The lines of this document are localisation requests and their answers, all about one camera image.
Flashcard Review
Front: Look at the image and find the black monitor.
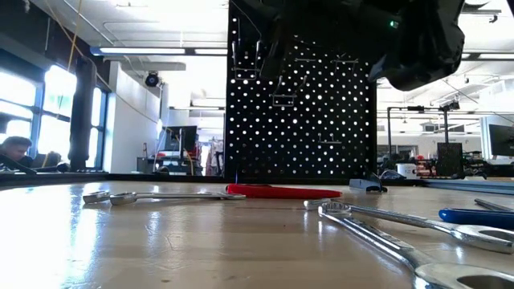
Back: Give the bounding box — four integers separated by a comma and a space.
487, 123, 514, 158
163, 125, 198, 153

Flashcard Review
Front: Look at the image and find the silver combination wrench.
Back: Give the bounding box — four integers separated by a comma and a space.
109, 191, 247, 206
319, 201, 514, 289
82, 190, 226, 204
304, 199, 514, 255

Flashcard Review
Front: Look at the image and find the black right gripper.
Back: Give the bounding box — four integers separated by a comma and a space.
288, 0, 467, 92

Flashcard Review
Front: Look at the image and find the black aluminium frame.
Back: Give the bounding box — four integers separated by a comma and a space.
0, 171, 514, 197

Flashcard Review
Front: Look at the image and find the dark ceiling fixture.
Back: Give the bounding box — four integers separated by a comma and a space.
461, 0, 503, 24

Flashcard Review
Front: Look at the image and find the red utility knife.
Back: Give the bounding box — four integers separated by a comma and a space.
225, 183, 343, 201

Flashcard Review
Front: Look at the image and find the person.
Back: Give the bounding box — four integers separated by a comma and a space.
0, 135, 35, 169

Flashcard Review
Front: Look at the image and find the white container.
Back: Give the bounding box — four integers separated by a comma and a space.
395, 162, 418, 180

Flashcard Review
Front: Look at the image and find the long ceiling lamp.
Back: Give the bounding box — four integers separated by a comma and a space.
465, 52, 514, 60
90, 46, 228, 56

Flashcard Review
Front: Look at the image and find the blue T-handle hex key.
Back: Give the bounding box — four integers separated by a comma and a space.
438, 197, 514, 231

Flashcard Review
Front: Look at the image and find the black pillar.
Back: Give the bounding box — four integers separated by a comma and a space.
67, 55, 98, 172

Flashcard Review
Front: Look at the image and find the black perforated panel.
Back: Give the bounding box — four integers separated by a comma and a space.
436, 142, 465, 177

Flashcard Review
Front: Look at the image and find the black peg board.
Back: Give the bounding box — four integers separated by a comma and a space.
223, 0, 389, 193

